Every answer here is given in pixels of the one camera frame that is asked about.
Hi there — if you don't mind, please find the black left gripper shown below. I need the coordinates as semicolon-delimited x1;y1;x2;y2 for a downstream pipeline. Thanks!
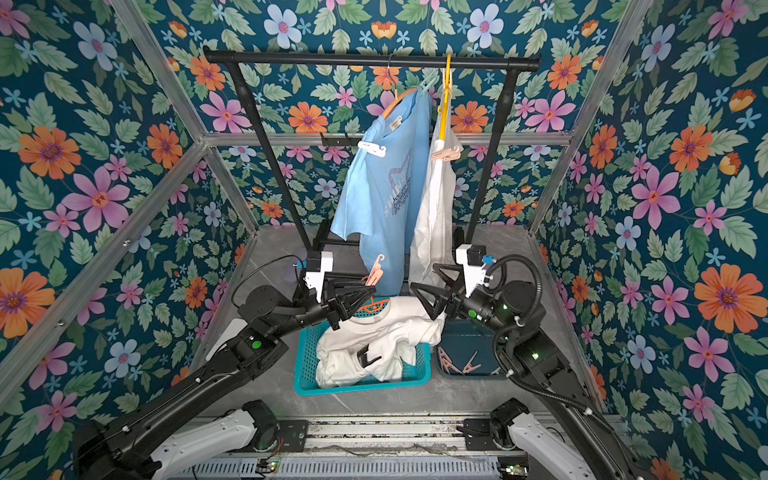
267;280;368;340

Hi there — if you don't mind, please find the white t-shirt black print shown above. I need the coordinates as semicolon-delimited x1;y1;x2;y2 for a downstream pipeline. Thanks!
409;112;463;286

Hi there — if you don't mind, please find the light blue garment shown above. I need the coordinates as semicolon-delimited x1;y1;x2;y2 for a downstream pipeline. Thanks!
331;89;431;296

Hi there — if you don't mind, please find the yellow plastic hanger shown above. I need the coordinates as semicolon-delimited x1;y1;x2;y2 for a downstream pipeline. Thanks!
436;53;453;145

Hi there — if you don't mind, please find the tan orange plastic hanger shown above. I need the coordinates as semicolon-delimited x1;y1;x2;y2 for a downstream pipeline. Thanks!
380;53;419;119

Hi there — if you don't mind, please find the mint green clothespin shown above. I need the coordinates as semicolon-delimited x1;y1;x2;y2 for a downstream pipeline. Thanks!
418;70;441;91

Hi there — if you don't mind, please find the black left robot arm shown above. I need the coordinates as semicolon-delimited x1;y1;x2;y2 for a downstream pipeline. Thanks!
73;280;375;479

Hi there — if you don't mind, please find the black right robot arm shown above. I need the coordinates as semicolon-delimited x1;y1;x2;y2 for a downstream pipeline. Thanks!
410;245;651;479

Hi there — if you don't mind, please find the teal laundry basket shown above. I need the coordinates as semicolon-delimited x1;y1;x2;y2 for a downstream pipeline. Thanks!
294;321;437;396

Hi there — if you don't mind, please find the dark teal clothespin tray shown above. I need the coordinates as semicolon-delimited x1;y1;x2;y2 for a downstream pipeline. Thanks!
432;321;502;380

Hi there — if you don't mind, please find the black clothes rack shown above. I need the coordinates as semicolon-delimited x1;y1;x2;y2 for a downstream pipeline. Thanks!
202;46;541;283

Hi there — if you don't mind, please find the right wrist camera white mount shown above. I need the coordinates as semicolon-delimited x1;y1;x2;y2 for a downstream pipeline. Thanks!
456;244;494;298

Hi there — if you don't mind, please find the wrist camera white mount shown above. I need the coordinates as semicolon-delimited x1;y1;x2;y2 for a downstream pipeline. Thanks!
304;251;334;303
456;244;494;298

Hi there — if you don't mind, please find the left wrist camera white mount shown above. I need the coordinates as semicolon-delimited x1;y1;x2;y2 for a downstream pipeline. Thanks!
304;251;334;303

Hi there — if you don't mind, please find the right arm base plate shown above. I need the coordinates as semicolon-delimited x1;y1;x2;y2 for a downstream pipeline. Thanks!
457;418;521;451

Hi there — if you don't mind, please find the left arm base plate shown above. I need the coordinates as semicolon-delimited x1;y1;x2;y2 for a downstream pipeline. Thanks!
253;420;309;453

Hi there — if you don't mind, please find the black wall hook rail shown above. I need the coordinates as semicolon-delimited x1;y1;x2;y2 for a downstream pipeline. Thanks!
320;133;361;148

